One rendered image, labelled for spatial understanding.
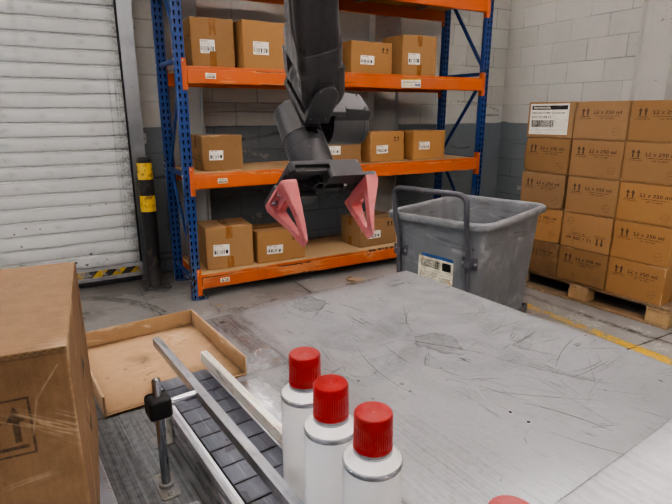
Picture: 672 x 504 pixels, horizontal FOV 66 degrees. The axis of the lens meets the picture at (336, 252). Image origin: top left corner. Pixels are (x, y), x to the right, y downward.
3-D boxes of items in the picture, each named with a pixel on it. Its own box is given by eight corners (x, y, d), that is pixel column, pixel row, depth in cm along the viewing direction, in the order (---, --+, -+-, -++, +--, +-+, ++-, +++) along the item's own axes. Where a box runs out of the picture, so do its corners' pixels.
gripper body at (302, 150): (363, 170, 67) (345, 124, 70) (293, 173, 62) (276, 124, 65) (342, 196, 73) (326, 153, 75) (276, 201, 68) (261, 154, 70)
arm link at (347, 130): (292, 44, 65) (317, 87, 61) (368, 50, 71) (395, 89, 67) (271, 118, 74) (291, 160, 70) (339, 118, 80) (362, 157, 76)
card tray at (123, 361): (247, 374, 100) (246, 356, 99) (104, 418, 86) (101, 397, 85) (192, 324, 124) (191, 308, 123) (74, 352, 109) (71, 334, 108)
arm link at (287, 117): (266, 118, 73) (279, 90, 68) (310, 118, 76) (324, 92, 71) (280, 159, 70) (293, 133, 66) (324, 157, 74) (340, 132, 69)
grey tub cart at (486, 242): (449, 305, 364) (457, 169, 338) (537, 329, 323) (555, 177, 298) (372, 346, 300) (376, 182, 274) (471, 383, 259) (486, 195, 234)
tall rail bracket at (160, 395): (211, 476, 72) (203, 370, 68) (159, 497, 68) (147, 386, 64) (202, 463, 75) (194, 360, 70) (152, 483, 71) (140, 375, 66)
